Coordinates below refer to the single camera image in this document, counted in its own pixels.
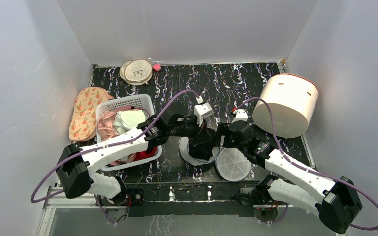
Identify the pink small block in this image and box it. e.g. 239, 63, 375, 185
152, 63, 161, 72

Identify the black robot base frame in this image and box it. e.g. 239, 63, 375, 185
43, 182, 336, 229

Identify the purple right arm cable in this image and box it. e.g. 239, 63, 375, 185
233, 97, 378, 231

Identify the red bra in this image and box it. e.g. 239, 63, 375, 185
133, 147, 158, 161

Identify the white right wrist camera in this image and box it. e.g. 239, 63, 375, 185
231, 109, 249, 124

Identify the white plastic laundry basket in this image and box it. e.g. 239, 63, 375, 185
96, 94, 163, 172

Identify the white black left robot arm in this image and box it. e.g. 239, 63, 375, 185
55, 114, 215, 205

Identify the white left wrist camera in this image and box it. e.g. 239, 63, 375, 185
194, 96, 213, 127

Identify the pink bra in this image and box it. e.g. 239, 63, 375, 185
97, 106, 144, 165

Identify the white cylindrical mesh laundry bag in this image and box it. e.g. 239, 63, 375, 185
179, 137, 251, 182

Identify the beige round mesh laundry bag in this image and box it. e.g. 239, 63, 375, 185
119, 59, 153, 86

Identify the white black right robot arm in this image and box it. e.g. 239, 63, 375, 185
216, 121, 362, 234

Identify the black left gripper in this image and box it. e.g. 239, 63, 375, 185
168, 114, 212, 148

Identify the cream cylindrical drum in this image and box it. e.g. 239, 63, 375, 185
260, 73, 319, 138

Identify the white bra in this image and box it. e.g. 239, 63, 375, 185
113, 109, 146, 135

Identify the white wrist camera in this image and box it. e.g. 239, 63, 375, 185
194, 96, 213, 127
231, 109, 249, 124

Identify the black bra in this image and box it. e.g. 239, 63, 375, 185
189, 128, 222, 162

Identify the peach floral mesh laundry bag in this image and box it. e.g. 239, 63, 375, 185
68, 87, 113, 142

